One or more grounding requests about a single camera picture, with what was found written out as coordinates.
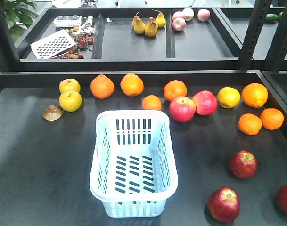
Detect brown half fruit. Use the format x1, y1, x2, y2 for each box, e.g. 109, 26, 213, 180
42, 105, 64, 121

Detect small orange left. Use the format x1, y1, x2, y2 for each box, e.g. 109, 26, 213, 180
238, 113, 262, 136

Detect yellow apple back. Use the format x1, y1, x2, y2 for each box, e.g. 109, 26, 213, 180
58, 78, 81, 94

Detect green potted plant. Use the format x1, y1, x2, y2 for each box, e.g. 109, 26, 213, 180
0, 0, 38, 42

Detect white perforated tray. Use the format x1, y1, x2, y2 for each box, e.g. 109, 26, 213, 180
30, 30, 76, 59

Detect large orange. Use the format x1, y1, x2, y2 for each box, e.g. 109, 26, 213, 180
241, 83, 269, 108
164, 80, 187, 102

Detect small orange right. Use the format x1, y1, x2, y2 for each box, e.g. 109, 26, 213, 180
260, 108, 284, 130

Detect orange with bump middle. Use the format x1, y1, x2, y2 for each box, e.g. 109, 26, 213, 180
120, 73, 144, 97

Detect yellow apple front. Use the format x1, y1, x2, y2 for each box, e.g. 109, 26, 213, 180
59, 90, 82, 112

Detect pink red apple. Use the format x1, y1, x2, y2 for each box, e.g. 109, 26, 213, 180
192, 90, 218, 116

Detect small orange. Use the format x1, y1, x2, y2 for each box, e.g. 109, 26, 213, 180
238, 113, 262, 136
260, 108, 284, 130
142, 95, 162, 110

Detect dark red apple front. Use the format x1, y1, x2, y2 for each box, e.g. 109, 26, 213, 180
207, 187, 240, 223

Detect large orange back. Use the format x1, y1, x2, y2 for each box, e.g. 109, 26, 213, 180
164, 80, 187, 102

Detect black wooden display stand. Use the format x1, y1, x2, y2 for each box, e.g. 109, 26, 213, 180
0, 0, 287, 226

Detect orange with bump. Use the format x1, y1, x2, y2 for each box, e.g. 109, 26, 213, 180
90, 74, 115, 99
120, 73, 144, 97

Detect dark red apple upper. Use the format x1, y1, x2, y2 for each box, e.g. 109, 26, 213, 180
228, 150, 257, 179

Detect white electronic scale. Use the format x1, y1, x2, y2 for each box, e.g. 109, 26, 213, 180
53, 15, 82, 27

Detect light blue plastic basket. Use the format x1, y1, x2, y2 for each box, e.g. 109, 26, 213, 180
89, 110, 178, 218

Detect large orange right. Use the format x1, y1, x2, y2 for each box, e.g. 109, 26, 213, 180
241, 83, 269, 108

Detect orange with bump left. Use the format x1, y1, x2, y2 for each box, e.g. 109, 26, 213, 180
90, 74, 115, 99

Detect red yellow apple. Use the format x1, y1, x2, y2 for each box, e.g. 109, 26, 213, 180
169, 96, 196, 123

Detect small orange middle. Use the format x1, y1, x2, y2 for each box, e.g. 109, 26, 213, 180
142, 95, 162, 110

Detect yellow round fruit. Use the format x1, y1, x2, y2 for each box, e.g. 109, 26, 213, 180
217, 87, 241, 109

